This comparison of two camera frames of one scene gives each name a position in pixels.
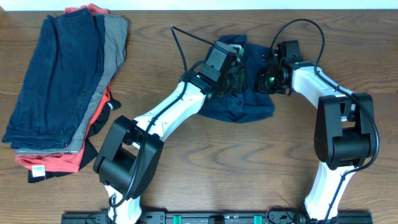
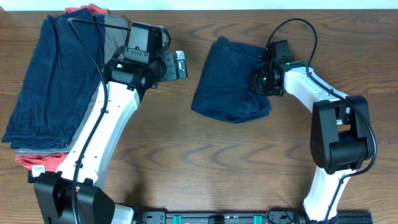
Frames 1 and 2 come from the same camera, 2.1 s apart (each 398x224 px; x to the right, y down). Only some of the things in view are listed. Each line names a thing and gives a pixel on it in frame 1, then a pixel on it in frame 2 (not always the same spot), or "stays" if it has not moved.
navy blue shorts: (250, 104) stays
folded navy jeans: (68, 66) stays
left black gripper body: (234, 82) -> (170, 66)
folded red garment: (66, 162) stays
